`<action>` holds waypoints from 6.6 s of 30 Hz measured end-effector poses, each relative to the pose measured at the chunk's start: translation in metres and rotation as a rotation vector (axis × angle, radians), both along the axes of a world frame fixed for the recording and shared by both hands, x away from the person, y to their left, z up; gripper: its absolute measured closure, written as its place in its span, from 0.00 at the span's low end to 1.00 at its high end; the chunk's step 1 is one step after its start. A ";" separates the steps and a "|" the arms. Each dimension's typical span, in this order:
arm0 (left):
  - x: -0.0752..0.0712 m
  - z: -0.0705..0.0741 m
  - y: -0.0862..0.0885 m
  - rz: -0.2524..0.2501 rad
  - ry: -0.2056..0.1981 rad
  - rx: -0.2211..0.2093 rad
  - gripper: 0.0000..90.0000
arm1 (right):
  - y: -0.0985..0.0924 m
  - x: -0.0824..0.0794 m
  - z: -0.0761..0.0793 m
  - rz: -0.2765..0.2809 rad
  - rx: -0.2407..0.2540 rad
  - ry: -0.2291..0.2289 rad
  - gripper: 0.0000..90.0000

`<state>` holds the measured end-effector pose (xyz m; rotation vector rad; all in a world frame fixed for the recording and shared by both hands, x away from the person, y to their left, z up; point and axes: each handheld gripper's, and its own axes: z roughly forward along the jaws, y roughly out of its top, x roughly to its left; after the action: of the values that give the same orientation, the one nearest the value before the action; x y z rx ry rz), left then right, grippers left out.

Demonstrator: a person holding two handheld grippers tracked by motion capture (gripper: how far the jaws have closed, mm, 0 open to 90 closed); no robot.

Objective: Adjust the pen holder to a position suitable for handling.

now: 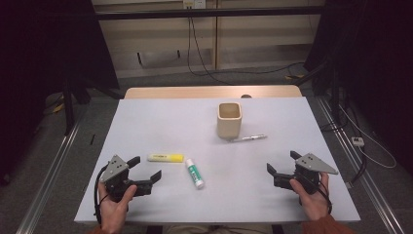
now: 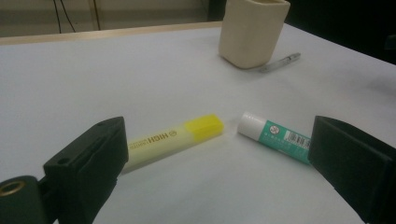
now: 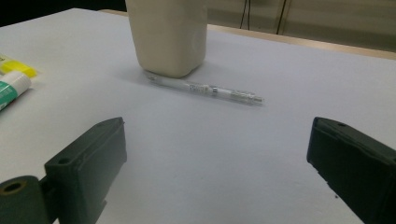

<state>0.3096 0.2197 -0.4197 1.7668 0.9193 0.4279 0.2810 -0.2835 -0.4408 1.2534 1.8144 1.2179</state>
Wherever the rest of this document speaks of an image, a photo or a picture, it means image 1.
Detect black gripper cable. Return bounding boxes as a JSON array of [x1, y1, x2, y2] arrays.
[[94, 165, 110, 225], [301, 176, 333, 215]]

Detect person's left hand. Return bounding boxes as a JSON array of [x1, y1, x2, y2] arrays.
[[96, 181, 138, 234]]

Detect silver pen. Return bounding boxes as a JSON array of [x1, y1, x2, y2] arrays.
[[228, 134, 269, 143]]

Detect black wall socket cable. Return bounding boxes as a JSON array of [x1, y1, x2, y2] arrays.
[[186, 16, 306, 87]]

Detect aluminium floor rail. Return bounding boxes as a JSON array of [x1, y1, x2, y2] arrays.
[[316, 97, 406, 234], [15, 120, 83, 234]]

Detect black horizontal bar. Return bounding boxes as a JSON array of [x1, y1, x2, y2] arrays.
[[94, 5, 326, 21]]

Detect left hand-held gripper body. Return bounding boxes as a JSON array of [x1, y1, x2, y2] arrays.
[[99, 154, 154, 203]]

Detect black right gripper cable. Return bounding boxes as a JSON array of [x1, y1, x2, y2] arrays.
[[301, 176, 333, 215]]

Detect person's right hand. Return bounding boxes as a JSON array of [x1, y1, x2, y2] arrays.
[[289, 172, 333, 222]]

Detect black floor cable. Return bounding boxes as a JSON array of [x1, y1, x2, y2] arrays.
[[319, 97, 368, 187]]

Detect black metal stand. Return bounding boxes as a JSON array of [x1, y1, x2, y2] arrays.
[[60, 77, 125, 137]]

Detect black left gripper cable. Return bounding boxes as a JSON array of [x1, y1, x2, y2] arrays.
[[94, 165, 110, 225]]

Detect wooden table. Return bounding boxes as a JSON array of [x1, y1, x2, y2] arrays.
[[124, 85, 303, 99]]

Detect black curtain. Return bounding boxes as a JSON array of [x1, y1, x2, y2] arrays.
[[302, 0, 413, 178], [0, 0, 120, 187]]

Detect white wall socket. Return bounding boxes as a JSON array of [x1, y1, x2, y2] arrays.
[[182, 0, 207, 10]]

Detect green and white glue stick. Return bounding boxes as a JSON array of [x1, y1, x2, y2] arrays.
[[185, 158, 206, 190]]

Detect beige square pen cup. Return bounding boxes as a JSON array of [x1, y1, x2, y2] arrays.
[[216, 101, 244, 140]]

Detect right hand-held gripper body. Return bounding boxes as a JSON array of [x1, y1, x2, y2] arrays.
[[273, 152, 339, 196]]

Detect yellow highlighter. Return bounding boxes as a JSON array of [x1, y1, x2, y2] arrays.
[[146, 153, 185, 164]]

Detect white floor cable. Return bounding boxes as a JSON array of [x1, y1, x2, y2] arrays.
[[337, 103, 398, 170]]

